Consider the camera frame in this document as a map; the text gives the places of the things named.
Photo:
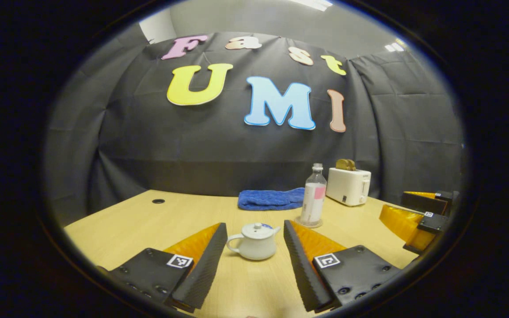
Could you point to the clear water bottle red label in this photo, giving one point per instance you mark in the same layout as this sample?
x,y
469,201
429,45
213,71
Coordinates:
x,y
313,203

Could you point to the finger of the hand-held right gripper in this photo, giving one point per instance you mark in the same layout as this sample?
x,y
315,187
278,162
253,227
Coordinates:
x,y
422,203
433,222

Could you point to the brown toast slice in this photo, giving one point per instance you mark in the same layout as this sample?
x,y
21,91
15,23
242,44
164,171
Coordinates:
x,y
354,166
343,164

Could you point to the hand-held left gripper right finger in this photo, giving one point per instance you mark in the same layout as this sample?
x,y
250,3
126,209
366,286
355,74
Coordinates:
x,y
303,269

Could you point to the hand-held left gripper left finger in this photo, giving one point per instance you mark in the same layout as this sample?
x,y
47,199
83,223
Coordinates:
x,y
206,269

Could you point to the small ceiling light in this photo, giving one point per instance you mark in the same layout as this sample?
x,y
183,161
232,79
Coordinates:
x,y
395,47

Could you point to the white toaster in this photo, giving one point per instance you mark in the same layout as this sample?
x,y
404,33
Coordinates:
x,y
347,185

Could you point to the blue folded towel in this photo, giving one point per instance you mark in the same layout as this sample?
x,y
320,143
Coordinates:
x,y
267,198

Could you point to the white teacup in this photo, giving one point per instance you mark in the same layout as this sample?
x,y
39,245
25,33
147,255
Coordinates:
x,y
256,249

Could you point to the long ceiling light panel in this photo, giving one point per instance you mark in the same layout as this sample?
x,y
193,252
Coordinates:
x,y
312,4

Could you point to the black backdrop cloth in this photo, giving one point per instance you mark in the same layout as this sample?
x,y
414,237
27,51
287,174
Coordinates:
x,y
192,150

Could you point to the round brown coaster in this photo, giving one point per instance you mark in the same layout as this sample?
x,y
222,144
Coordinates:
x,y
299,222

